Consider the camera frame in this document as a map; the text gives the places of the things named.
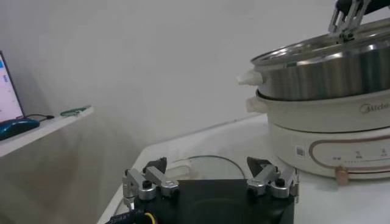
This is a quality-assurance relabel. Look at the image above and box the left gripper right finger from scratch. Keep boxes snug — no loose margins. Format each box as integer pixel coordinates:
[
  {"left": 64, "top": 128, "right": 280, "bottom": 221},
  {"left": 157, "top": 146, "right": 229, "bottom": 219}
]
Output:
[{"left": 246, "top": 156, "right": 300, "bottom": 199}]

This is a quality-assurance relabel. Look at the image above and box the white side table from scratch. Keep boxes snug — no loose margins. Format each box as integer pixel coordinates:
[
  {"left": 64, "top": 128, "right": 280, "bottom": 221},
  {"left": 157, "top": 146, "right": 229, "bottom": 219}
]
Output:
[{"left": 0, "top": 106, "right": 94, "bottom": 158}]

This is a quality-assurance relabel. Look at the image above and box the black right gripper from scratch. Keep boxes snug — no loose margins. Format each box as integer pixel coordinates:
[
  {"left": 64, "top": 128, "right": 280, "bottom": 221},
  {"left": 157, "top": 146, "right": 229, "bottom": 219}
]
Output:
[{"left": 328, "top": 0, "right": 390, "bottom": 42}]

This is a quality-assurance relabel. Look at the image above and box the black laptop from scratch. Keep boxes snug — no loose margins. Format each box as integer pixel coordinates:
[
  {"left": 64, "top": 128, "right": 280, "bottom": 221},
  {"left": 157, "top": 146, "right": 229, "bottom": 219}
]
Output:
[{"left": 0, "top": 50, "right": 26, "bottom": 124}]

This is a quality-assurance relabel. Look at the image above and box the blue computer mouse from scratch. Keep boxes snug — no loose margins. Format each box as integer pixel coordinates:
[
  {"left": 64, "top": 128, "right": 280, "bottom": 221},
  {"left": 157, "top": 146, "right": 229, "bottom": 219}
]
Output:
[{"left": 0, "top": 117, "right": 40, "bottom": 141}]

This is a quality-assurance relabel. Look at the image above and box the black laptop cable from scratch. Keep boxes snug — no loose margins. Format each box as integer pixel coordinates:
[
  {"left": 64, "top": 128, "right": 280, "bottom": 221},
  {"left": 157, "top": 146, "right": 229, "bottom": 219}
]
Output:
[{"left": 26, "top": 114, "right": 55, "bottom": 121}]

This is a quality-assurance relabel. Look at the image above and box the white electric cooker base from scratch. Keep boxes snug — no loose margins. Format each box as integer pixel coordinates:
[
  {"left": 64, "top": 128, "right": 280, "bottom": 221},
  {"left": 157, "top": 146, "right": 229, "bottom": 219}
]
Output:
[{"left": 246, "top": 89, "right": 390, "bottom": 186}]

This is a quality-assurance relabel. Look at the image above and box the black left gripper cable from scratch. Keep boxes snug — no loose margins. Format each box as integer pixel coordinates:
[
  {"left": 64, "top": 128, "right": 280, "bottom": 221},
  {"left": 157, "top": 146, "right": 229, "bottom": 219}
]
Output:
[{"left": 105, "top": 209, "right": 156, "bottom": 224}]

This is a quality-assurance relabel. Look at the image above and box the round glass pot lid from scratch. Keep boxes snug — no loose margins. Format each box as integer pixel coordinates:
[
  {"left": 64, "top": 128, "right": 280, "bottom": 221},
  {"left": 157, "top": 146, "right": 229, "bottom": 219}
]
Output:
[{"left": 166, "top": 155, "right": 247, "bottom": 181}]

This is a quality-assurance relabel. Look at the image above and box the stainless steel steamer basket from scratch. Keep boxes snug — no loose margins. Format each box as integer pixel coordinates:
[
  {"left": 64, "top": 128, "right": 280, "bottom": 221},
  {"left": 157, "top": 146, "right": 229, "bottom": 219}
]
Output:
[{"left": 237, "top": 18, "right": 390, "bottom": 101}]

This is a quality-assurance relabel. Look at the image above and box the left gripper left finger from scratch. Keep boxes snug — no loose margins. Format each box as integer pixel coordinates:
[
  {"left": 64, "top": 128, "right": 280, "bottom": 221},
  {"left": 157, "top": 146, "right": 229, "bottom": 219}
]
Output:
[{"left": 122, "top": 156, "right": 180, "bottom": 201}]

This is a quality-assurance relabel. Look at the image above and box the green handled scraper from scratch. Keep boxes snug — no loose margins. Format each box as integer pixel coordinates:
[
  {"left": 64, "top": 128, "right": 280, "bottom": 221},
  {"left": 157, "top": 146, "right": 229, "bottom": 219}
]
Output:
[{"left": 60, "top": 105, "right": 91, "bottom": 117}]

